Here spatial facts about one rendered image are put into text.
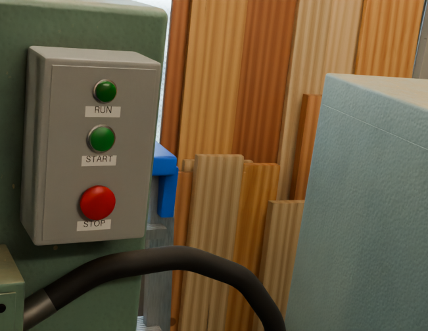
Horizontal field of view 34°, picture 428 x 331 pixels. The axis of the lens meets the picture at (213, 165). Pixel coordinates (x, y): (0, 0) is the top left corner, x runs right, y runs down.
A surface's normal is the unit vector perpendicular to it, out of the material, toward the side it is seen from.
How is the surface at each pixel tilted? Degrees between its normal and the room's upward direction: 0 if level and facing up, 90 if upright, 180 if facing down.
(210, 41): 87
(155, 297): 81
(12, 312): 90
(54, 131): 90
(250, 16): 87
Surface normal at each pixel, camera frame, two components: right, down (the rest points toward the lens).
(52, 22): 0.45, 0.30
